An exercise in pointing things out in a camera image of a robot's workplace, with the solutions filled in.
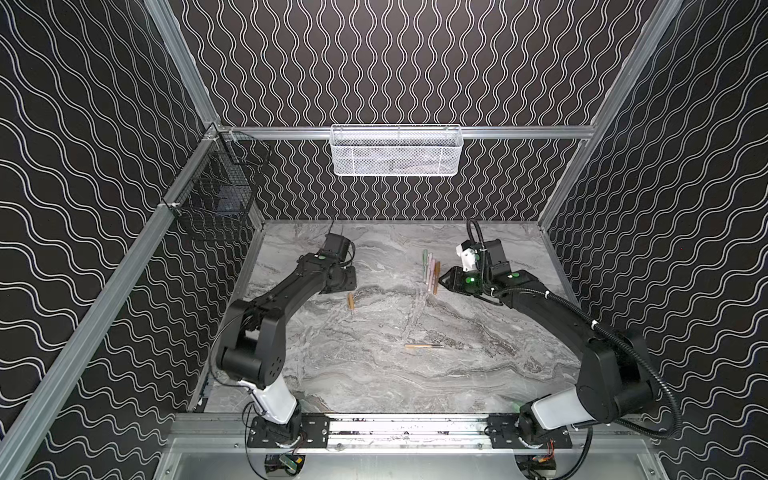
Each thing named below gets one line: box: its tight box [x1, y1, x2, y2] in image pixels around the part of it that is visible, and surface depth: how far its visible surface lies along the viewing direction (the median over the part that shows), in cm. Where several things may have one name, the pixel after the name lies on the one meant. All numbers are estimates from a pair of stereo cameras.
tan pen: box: [404, 343, 444, 349], surface depth 90 cm
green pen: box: [422, 249, 429, 283], surface depth 109 cm
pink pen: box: [428, 253, 435, 292], surface depth 108 cm
